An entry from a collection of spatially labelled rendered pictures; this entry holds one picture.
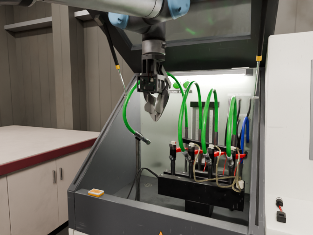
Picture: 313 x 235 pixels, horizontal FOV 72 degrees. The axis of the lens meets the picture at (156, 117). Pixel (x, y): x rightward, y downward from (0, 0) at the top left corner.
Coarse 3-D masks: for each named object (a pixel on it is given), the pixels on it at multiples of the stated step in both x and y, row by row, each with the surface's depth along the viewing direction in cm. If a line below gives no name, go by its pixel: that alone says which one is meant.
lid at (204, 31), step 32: (192, 0) 80; (224, 0) 78; (256, 0) 73; (128, 32) 103; (192, 32) 94; (224, 32) 91; (256, 32) 85; (128, 64) 124; (192, 64) 112; (224, 64) 107; (256, 64) 102
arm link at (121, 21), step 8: (112, 16) 57; (120, 16) 55; (128, 16) 56; (112, 24) 59; (120, 24) 57; (128, 24) 58; (136, 24) 57; (144, 24) 57; (136, 32) 64; (144, 32) 64
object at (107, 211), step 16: (80, 192) 83; (80, 208) 83; (96, 208) 79; (112, 208) 76; (128, 208) 73; (144, 208) 71; (160, 208) 71; (80, 224) 84; (96, 224) 80; (112, 224) 77; (128, 224) 74; (144, 224) 71; (160, 224) 69; (176, 224) 67; (192, 224) 64; (208, 224) 63; (224, 224) 62; (240, 224) 63
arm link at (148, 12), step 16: (0, 0) 28; (16, 0) 29; (32, 0) 30; (48, 0) 33; (64, 0) 34; (80, 0) 35; (96, 0) 36; (112, 0) 38; (128, 0) 40; (144, 0) 43; (160, 0) 46; (176, 0) 47; (144, 16) 48; (160, 16) 50; (176, 16) 51
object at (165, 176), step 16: (160, 176) 91; (176, 176) 91; (160, 192) 92; (176, 192) 89; (192, 192) 86; (208, 192) 83; (224, 192) 80; (240, 192) 78; (192, 208) 86; (208, 208) 84; (240, 208) 79
